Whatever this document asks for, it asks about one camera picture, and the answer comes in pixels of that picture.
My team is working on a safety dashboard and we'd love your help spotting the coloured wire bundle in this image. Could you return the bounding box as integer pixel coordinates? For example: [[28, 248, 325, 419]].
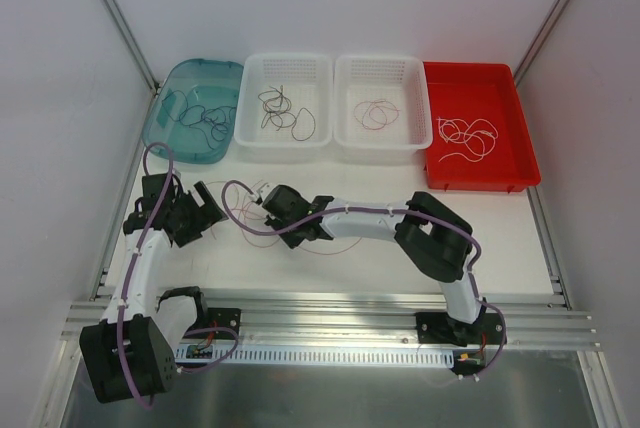
[[204, 178, 281, 250]]

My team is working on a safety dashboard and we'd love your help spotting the dark purple wire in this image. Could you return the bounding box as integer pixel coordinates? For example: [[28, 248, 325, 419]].
[[189, 105, 239, 149], [164, 90, 239, 149]]

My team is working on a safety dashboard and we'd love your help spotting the brown wire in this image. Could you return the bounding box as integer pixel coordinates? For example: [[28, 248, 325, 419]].
[[257, 82, 296, 129], [259, 106, 318, 143]]

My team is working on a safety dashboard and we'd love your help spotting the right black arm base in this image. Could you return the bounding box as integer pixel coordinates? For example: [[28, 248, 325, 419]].
[[414, 308, 506, 347]]

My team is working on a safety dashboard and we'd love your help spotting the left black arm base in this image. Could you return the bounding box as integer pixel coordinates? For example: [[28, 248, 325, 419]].
[[155, 286, 241, 342]]

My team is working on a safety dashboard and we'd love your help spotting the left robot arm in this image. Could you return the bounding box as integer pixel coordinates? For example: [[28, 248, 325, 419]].
[[79, 173, 227, 407]]

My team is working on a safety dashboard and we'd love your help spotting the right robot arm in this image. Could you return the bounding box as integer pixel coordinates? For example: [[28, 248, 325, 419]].
[[257, 183, 485, 343]]

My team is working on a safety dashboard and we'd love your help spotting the teal transparent plastic bin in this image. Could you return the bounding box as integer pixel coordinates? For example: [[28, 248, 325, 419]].
[[142, 58, 243, 165]]

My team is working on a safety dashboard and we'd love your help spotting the white perforated basket left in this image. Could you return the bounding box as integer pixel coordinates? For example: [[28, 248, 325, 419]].
[[234, 52, 334, 157]]

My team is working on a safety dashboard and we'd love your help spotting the white perforated basket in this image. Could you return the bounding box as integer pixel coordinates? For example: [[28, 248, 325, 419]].
[[234, 52, 334, 157], [333, 55, 433, 163]]

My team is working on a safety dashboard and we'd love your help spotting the white perforated basket right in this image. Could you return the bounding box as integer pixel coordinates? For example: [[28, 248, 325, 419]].
[[333, 55, 433, 163]]

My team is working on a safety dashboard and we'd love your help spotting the red plastic tray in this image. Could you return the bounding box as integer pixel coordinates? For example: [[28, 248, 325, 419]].
[[424, 62, 541, 193]]

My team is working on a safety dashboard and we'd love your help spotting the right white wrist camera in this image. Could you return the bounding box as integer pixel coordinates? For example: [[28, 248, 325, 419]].
[[249, 183, 273, 205]]

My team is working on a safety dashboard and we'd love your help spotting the white slotted cable duct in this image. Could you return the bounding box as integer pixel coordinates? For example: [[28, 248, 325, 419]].
[[172, 343, 455, 368]]

